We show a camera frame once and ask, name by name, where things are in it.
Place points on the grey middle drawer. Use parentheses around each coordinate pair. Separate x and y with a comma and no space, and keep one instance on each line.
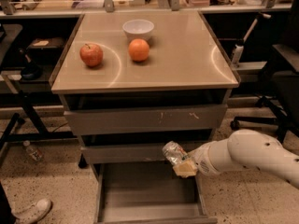
(123,153)

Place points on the black desk frame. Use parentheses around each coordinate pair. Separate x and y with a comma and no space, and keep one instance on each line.
(9,33)

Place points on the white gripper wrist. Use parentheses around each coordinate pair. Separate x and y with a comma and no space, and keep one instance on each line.
(202,160)

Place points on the plastic water bottle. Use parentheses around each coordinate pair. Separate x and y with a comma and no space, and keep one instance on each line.
(33,151)

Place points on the grey drawer cabinet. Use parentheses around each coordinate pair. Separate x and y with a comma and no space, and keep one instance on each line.
(186,66)

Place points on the white bowl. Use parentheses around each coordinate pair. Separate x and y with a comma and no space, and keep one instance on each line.
(138,29)

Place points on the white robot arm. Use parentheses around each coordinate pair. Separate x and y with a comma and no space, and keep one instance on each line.
(242,150)

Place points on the red apple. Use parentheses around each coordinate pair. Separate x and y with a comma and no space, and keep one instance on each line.
(91,54)

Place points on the orange fruit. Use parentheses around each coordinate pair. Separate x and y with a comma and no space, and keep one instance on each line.
(139,50)

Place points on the grey top drawer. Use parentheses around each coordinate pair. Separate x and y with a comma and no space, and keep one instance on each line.
(145,120)

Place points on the black joystick device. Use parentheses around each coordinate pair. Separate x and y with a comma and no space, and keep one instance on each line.
(31,70)

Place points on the white sneaker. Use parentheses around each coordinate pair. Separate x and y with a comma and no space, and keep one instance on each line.
(34,212)

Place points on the black box with label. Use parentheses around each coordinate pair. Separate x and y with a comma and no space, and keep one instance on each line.
(46,46)

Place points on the black office chair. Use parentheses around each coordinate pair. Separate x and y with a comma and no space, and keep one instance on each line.
(281,76)

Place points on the grey open bottom drawer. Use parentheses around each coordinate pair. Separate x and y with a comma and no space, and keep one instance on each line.
(148,193)

